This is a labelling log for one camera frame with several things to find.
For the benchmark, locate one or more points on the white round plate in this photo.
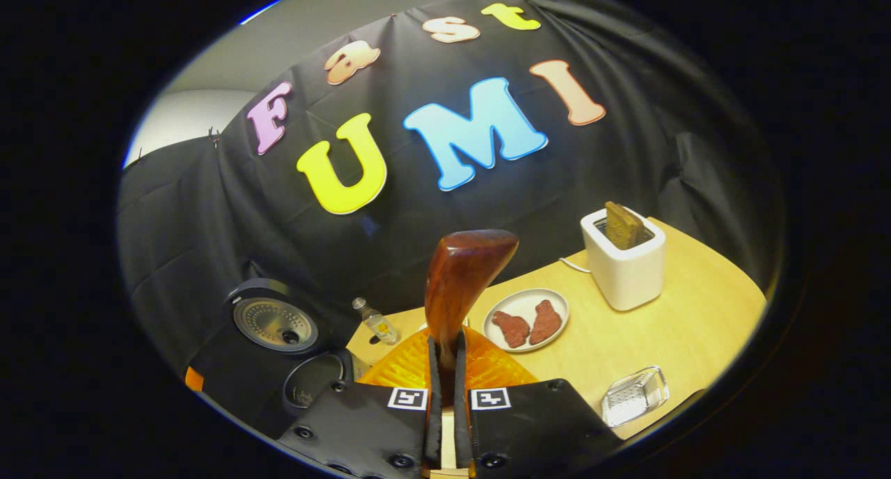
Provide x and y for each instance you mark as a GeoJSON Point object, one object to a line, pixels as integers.
{"type": "Point", "coordinates": [518, 301]}

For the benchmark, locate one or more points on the small glass bottle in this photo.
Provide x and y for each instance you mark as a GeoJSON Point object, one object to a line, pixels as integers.
{"type": "Point", "coordinates": [381, 326]}

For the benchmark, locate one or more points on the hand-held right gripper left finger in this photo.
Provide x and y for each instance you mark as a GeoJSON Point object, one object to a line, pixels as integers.
{"type": "Point", "coordinates": [434, 423]}

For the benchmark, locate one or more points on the black backdrop cloth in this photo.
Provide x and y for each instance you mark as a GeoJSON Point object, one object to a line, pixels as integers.
{"type": "Point", "coordinates": [626, 173]}

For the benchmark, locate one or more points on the black silver rice cooker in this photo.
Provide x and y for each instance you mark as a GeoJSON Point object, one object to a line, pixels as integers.
{"type": "Point", "coordinates": [275, 322]}

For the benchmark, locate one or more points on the white toaster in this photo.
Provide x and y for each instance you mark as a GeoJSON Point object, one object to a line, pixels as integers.
{"type": "Point", "coordinates": [626, 277]}

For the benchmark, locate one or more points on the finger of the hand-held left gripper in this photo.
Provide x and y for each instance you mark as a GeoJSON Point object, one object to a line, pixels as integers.
{"type": "Point", "coordinates": [193, 380]}

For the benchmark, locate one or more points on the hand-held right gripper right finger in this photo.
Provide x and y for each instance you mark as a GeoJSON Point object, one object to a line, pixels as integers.
{"type": "Point", "coordinates": [461, 423]}

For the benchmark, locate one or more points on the brown wooden spoon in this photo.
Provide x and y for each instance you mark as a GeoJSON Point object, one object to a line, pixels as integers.
{"type": "Point", "coordinates": [463, 277]}

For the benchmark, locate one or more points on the brown toast slice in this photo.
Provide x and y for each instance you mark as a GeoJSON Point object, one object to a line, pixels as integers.
{"type": "Point", "coordinates": [623, 225]}

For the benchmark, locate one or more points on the red meat piece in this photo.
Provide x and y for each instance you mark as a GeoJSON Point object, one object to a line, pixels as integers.
{"type": "Point", "coordinates": [546, 322]}
{"type": "Point", "coordinates": [511, 329]}

